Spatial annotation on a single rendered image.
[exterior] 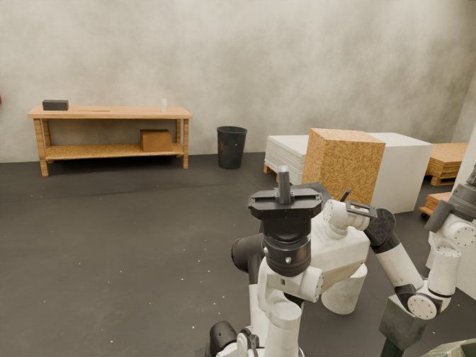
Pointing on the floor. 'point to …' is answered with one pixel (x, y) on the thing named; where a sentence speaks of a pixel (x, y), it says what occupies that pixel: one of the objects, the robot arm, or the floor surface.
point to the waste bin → (230, 146)
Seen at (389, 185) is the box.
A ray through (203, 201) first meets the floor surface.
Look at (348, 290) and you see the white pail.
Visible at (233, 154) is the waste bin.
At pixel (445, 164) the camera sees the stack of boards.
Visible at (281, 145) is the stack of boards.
